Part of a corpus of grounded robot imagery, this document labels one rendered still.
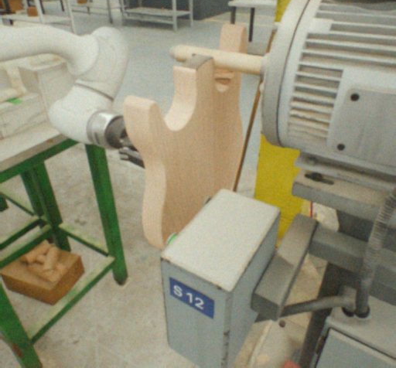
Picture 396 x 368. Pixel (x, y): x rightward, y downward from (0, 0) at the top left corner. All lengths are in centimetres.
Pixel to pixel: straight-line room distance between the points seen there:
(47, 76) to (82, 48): 42
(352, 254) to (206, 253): 25
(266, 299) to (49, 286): 139
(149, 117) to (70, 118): 41
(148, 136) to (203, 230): 15
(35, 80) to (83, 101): 40
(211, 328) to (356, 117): 31
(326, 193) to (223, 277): 23
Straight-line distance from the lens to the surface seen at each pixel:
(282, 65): 47
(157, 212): 58
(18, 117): 120
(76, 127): 84
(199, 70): 55
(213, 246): 41
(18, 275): 186
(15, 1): 1040
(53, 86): 125
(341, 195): 53
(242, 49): 69
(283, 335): 133
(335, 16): 49
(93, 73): 84
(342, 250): 56
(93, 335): 170
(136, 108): 47
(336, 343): 62
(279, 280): 49
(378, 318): 64
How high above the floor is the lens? 142
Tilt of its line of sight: 33 degrees down
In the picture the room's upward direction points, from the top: straight up
